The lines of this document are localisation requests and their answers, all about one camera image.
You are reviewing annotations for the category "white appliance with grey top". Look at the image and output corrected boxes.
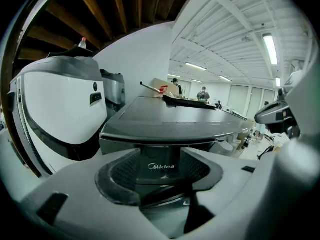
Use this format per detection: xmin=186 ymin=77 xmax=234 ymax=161
xmin=9 ymin=55 xmax=109 ymax=178

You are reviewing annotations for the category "black detergent drawer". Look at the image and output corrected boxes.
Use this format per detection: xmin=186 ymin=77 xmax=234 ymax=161
xmin=135 ymin=144 xmax=186 ymax=185

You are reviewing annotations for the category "black cloth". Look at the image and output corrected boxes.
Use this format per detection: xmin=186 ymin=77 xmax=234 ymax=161
xmin=162 ymin=94 xmax=219 ymax=111

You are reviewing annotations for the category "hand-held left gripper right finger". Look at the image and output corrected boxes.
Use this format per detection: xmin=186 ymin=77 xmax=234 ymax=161
xmin=179 ymin=136 xmax=320 ymax=240

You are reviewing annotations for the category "silver appliance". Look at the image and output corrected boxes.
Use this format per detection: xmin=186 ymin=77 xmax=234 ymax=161
xmin=99 ymin=68 xmax=126 ymax=113

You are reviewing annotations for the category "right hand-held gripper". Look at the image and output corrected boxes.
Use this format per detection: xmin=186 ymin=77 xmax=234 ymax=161
xmin=254 ymin=58 xmax=320 ymax=140

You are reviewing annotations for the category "cardboard sheet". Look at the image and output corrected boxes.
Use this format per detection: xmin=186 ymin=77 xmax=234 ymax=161
xmin=146 ymin=77 xmax=181 ymax=99

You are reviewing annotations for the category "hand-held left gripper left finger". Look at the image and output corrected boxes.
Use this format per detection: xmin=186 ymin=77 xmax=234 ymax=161
xmin=20 ymin=147 xmax=161 ymax=240

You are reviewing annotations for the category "grey washing machine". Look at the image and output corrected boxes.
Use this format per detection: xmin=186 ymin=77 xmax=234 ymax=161
xmin=99 ymin=95 xmax=254 ymax=160

